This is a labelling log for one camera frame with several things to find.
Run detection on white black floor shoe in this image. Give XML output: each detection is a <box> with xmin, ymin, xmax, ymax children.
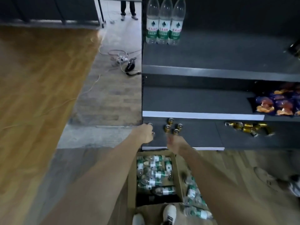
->
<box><xmin>289</xmin><ymin>174</ymin><xmax>300</xmax><ymax>197</ymax></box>

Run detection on person's right hand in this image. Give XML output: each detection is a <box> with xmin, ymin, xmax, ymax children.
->
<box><xmin>167</xmin><ymin>134</ymin><xmax>190</xmax><ymax>155</ymax></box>

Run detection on dark grey metal shelf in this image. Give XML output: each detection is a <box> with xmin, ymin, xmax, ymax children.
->
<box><xmin>140</xmin><ymin>0</ymin><xmax>300</xmax><ymax>152</ymax></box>

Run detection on person's white left shoe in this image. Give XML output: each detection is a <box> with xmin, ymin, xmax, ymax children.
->
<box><xmin>132</xmin><ymin>213</ymin><xmax>146</xmax><ymax>225</ymax></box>

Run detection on pile of blue orange snack packets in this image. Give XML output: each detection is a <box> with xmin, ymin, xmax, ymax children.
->
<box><xmin>247</xmin><ymin>83</ymin><xmax>300</xmax><ymax>116</ymax></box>

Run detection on water bottles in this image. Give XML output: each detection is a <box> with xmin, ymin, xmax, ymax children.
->
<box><xmin>182</xmin><ymin>171</ymin><xmax>214</xmax><ymax>221</ymax></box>
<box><xmin>137</xmin><ymin>156</ymin><xmax>176</xmax><ymax>197</ymax></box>

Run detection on group of small gold cans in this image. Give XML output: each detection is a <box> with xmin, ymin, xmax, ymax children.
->
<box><xmin>147</xmin><ymin>117</ymin><xmax>184</xmax><ymax>136</ymax></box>

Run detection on person's right forearm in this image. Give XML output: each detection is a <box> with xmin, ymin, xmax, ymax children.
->
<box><xmin>180</xmin><ymin>147</ymin><xmax>277</xmax><ymax>225</ymax></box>

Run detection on person's left hand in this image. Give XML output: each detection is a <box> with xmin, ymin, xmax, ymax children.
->
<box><xmin>135</xmin><ymin>124</ymin><xmax>155</xmax><ymax>144</ymax></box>

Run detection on brown cardboard box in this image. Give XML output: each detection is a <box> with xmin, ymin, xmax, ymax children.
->
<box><xmin>127</xmin><ymin>151</ymin><xmax>184</xmax><ymax>209</ymax></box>

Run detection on water bottle green cap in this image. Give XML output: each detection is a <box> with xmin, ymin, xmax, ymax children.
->
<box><xmin>167</xmin><ymin>0</ymin><xmax>186</xmax><ymax>46</ymax></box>
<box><xmin>146</xmin><ymin>0</ymin><xmax>160</xmax><ymax>44</ymax></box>
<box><xmin>156</xmin><ymin>0</ymin><xmax>173</xmax><ymax>45</ymax></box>

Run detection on beige floor shoe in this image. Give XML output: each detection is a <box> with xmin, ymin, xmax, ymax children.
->
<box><xmin>254</xmin><ymin>167</ymin><xmax>290</xmax><ymax>193</ymax></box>

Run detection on person's left forearm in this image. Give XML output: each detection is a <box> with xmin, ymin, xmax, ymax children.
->
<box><xmin>40</xmin><ymin>138</ymin><xmax>146</xmax><ymax>225</ymax></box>

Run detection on person's white right shoe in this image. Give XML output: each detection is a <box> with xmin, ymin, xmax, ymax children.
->
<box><xmin>163</xmin><ymin>204</ymin><xmax>177</xmax><ymax>225</ymax></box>

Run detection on scattered gold drink cans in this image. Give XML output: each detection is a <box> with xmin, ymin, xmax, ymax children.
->
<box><xmin>224</xmin><ymin>121</ymin><xmax>276</xmax><ymax>138</ymax></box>

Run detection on person's white shoe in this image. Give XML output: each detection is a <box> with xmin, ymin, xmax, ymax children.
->
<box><xmin>163</xmin><ymin>204</ymin><xmax>177</xmax><ymax>225</ymax></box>
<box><xmin>132</xmin><ymin>213</ymin><xmax>146</xmax><ymax>225</ymax></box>

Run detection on dark grey partition panels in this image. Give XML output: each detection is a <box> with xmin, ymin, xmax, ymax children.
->
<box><xmin>0</xmin><ymin>0</ymin><xmax>101</xmax><ymax>26</ymax></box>

